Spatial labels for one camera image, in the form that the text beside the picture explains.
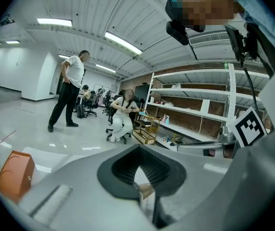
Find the white appliance cord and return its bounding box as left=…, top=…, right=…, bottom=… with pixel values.
left=198, top=115, right=205, bottom=135

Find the office chair with pink jacket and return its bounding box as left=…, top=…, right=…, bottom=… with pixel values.
left=95, top=88, right=106, bottom=106

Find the black office chair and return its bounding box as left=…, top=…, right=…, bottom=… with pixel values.
left=105, top=100, right=143, bottom=145
left=102, top=90, right=113, bottom=116
left=83, top=90, right=99, bottom=118

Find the silver electric kettle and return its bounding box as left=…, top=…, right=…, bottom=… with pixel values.
left=134, top=181, right=155, bottom=200

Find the black head-mounted camera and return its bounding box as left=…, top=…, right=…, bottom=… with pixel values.
left=165, top=19, right=189, bottom=46

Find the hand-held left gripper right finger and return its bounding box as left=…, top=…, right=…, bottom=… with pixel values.
left=139, top=144, right=234, bottom=229

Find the person's head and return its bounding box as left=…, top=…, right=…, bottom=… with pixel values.
left=165, top=0, right=245, bottom=32

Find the black backpack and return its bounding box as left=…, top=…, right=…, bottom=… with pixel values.
left=76, top=103, right=88, bottom=119

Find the ceiling air conditioner vent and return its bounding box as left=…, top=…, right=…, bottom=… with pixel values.
left=188, top=32, right=230, bottom=46

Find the black chest-mounted device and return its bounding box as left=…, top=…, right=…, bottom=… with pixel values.
left=225, top=25, right=259, bottom=69

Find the person's light blue shirt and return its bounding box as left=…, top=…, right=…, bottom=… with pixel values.
left=221, top=0, right=275, bottom=66

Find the orange box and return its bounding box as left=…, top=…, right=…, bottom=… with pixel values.
left=0, top=150, right=36, bottom=205

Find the wooden two-tier rack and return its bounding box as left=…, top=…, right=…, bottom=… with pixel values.
left=132, top=114, right=161, bottom=146

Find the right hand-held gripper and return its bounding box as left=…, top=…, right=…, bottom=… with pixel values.
left=177, top=106, right=268, bottom=157

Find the white metal shelving unit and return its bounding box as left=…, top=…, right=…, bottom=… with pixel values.
left=144, top=64, right=237, bottom=152
left=224, top=65, right=273, bottom=135

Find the black device cable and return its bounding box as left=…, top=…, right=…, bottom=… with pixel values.
left=241, top=65, right=263, bottom=120

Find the white office desk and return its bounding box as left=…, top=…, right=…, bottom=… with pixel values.
left=75, top=93, right=86, bottom=113

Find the white rectangular appliance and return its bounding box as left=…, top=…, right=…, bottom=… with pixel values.
left=200, top=99, right=211, bottom=113

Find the black metal railing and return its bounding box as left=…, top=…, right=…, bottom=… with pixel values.
left=0, top=14, right=16, bottom=26

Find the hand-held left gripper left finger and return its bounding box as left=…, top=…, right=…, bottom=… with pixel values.
left=18, top=143, right=154, bottom=231

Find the whiteboard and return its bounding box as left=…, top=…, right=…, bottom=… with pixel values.
left=94, top=83, right=110, bottom=94

